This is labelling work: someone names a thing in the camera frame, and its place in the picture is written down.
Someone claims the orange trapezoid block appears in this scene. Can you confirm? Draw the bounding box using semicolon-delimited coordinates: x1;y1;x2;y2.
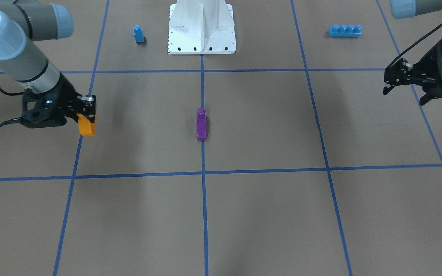
77;113;96;137

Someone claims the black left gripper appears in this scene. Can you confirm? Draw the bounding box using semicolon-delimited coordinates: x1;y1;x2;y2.
383;40;442;105

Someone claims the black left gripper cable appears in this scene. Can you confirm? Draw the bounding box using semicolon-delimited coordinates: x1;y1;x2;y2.
392;6;442;69

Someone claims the purple trapezoid block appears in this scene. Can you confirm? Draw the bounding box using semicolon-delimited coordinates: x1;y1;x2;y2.
196;108;208;140

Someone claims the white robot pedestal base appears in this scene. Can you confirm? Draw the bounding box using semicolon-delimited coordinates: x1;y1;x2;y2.
167;0;237;55

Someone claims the long blue studded block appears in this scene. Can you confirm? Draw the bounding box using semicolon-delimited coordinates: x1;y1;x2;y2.
328;24;363;37

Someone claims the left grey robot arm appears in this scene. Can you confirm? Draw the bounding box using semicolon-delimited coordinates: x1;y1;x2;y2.
383;0;442;105

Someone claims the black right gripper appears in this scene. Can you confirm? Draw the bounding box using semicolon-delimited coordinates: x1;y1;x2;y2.
21;74;96;128

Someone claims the small blue block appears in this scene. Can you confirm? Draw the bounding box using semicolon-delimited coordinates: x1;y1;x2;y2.
133;25;145;43

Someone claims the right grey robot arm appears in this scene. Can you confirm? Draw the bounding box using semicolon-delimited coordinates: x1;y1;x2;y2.
0;0;96;136

